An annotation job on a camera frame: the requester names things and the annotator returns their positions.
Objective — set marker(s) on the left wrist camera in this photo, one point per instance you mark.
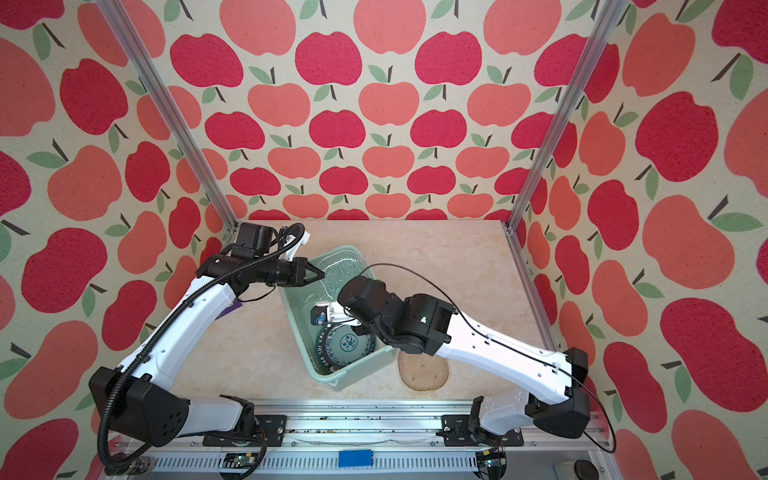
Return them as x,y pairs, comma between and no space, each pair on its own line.
255,241

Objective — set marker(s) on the purple Fox's candy bag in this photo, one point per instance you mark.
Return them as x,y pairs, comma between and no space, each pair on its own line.
236,304

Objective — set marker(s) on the dark round object right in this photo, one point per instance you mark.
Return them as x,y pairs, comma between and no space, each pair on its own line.
585,470

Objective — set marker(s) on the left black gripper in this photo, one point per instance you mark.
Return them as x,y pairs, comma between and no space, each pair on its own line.
301,265

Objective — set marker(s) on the dark round cap left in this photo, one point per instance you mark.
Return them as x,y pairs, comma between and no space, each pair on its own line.
138,467

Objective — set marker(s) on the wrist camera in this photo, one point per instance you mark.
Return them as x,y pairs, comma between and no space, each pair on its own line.
255,241
327,313

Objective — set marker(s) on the small blue patterned plate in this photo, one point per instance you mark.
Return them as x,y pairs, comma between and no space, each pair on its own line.
344,346

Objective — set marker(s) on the left aluminium frame post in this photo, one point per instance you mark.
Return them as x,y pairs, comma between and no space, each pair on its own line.
130,40

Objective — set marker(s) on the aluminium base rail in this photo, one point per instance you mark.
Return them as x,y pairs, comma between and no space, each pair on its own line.
410,439

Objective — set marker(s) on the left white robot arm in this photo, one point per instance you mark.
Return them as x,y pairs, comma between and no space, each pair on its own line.
134,398

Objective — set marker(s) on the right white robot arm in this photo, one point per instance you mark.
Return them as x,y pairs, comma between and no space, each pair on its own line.
551,393

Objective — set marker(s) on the amber glass square plate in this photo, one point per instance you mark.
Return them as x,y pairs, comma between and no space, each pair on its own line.
421,372

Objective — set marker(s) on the aluminium frame post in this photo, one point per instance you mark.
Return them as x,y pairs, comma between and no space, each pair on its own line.
605,25
130,40

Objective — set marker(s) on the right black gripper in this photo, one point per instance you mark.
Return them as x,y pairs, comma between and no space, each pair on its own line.
360,327

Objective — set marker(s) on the clear glass square plate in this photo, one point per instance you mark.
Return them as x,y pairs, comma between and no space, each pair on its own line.
339,265

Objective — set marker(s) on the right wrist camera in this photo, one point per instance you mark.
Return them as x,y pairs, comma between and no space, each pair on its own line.
327,313

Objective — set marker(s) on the right aluminium frame post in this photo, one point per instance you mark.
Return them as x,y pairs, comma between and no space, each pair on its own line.
605,25

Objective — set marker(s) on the blue block on rail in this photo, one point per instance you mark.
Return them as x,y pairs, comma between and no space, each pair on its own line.
356,458

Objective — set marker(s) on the mint green plastic bin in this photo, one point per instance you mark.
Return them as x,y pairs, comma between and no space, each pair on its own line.
298,302

